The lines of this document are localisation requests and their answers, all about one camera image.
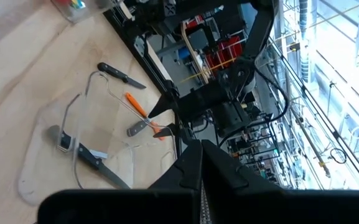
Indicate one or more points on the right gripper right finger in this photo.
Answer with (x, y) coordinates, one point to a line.
(275, 208)

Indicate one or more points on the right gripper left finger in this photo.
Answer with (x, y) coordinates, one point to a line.
(135, 208)

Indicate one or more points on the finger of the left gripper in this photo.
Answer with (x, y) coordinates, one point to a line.
(171, 130)
(166, 105)

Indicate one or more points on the blue silicone spoon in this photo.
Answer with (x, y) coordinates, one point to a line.
(80, 4)

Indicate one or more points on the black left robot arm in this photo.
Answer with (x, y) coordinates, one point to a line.
(260, 28)

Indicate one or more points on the orange silicone spatula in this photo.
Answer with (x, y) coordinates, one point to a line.
(135, 105)

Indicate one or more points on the wide silver blade knife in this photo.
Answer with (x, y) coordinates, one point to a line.
(137, 128)

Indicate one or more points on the red storage crate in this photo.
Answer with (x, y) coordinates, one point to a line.
(229, 49)

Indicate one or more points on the black-bladed knife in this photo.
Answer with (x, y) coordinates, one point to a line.
(114, 72)

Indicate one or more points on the clear plastic bin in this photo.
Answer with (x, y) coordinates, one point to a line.
(98, 14)
(36, 180)

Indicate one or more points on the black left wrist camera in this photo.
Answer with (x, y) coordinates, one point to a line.
(232, 119)

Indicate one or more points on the silver ventilation duct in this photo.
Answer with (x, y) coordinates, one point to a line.
(304, 31)

